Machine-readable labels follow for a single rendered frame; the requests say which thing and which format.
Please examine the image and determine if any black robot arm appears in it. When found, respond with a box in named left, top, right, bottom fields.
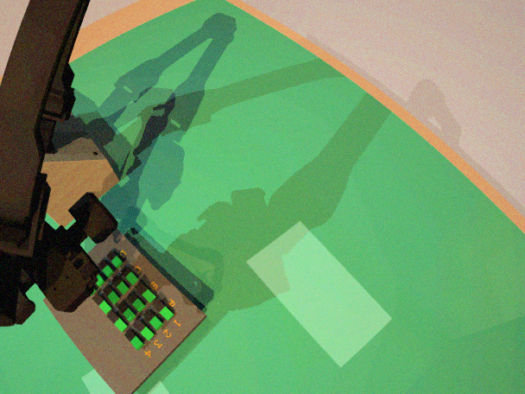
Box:
left=0, top=0, right=100, bottom=327

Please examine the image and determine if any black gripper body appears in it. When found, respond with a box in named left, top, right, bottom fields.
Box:
left=15, top=193, right=117, bottom=325

